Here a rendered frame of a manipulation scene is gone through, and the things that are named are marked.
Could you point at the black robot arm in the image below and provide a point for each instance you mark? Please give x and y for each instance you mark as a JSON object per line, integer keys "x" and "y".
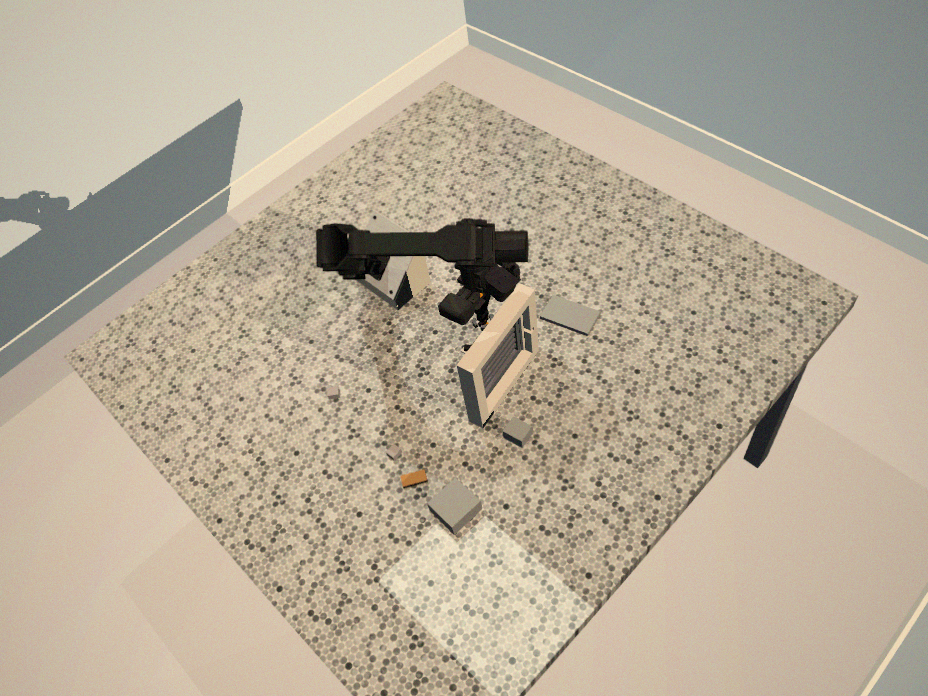
{"x": 464, "y": 243}

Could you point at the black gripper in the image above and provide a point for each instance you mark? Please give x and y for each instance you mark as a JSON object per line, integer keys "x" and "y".
{"x": 461, "y": 307}

